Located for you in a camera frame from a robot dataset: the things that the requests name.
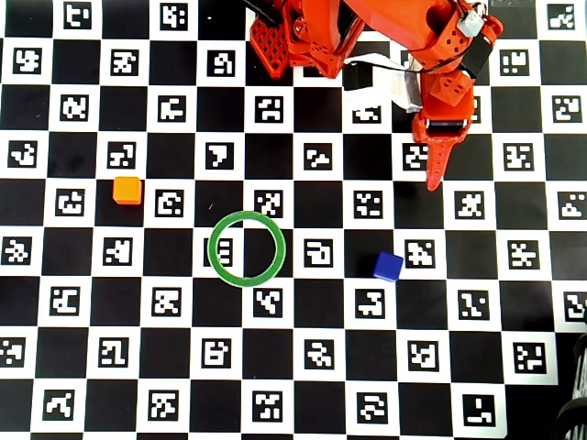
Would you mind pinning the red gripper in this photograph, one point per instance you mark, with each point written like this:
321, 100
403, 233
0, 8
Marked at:
444, 125

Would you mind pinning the blue cube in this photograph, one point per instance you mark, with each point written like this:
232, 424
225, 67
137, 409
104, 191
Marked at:
388, 266

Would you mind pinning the orange cube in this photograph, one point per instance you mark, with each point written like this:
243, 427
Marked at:
127, 190

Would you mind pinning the red robot arm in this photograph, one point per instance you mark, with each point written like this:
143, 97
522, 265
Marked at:
390, 23

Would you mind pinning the small grey connector box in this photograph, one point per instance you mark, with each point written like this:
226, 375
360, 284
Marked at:
470, 22

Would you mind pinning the black stand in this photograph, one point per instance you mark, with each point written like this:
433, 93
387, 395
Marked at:
582, 362

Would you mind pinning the checkerboard marker mat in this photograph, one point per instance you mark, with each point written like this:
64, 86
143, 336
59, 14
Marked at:
137, 321

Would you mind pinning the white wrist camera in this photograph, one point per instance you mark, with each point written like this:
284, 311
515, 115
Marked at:
408, 91

